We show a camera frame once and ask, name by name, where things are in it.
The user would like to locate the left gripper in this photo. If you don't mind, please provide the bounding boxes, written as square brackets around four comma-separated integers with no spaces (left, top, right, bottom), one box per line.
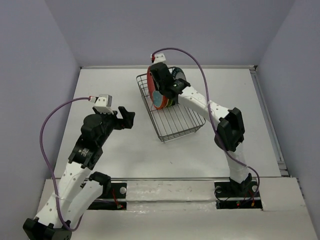
[93,105,135,146]

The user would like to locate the orange plate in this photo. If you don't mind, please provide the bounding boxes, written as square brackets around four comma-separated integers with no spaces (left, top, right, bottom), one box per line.
[162,96,170,108]

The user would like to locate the lime green plate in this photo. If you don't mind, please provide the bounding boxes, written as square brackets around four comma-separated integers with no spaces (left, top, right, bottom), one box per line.
[166,99,176,108]

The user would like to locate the red and teal plate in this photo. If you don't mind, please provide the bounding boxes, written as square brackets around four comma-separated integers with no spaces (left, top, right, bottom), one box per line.
[146,67,164,110]

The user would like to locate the green rimmed white plate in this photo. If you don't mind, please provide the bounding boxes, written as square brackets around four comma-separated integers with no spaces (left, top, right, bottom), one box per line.
[171,67,186,82]

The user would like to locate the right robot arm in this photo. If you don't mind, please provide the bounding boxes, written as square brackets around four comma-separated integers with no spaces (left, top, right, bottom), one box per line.
[147,62,252,196]

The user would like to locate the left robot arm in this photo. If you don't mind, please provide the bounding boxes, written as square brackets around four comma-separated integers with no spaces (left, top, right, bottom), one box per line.
[23,106,136,240]

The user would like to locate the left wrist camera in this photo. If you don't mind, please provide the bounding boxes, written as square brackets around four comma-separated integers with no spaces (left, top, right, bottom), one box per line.
[93,94,114,115]

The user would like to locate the wire dish rack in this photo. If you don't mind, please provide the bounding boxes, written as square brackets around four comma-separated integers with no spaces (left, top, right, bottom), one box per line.
[136,73,206,143]

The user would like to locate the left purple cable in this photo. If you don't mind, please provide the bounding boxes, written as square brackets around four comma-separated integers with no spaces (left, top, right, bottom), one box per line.
[40,96,97,231]

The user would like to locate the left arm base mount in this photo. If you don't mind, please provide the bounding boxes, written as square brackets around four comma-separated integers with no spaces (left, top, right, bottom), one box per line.
[88,182,127,211]

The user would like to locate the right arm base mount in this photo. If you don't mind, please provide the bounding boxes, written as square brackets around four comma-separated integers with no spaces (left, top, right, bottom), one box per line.
[214,181,263,210]

